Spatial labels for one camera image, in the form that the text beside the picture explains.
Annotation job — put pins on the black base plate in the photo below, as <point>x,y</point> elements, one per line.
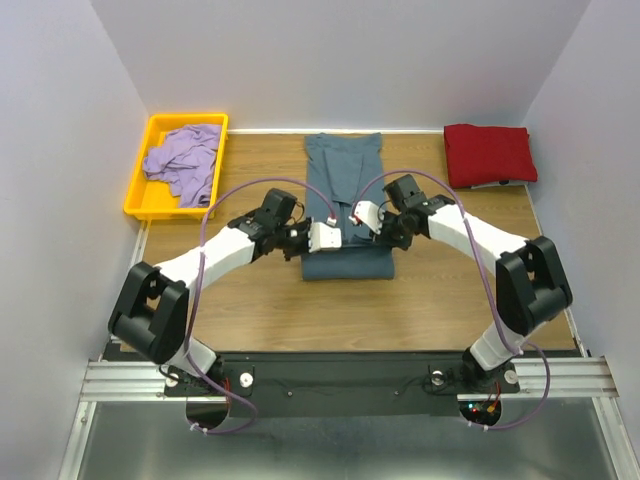
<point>375,383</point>

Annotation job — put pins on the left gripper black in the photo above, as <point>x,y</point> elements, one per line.
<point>301,239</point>

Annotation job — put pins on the white item under red shirt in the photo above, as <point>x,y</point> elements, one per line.
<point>500,184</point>

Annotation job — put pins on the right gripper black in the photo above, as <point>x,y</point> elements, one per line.
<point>386,229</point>

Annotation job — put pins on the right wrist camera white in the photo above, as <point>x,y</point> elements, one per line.
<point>368,214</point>

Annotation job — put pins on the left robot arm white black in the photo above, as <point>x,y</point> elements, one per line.
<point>157,305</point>

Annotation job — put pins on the lilac t-shirt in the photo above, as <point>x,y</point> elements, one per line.
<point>186,162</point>

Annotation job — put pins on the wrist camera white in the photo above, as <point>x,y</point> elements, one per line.
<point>323,237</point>
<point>368,214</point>

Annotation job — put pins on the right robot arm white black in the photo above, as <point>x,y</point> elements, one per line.
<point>524,279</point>

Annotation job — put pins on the yellow plastic tray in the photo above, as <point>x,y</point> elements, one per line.
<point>148,200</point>

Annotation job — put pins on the folded red t-shirt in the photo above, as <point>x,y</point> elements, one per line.
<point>481,155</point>

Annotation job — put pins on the blue-grey t-shirt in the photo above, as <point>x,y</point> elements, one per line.
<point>342,168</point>

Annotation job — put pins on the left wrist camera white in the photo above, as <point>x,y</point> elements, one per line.
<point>323,237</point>

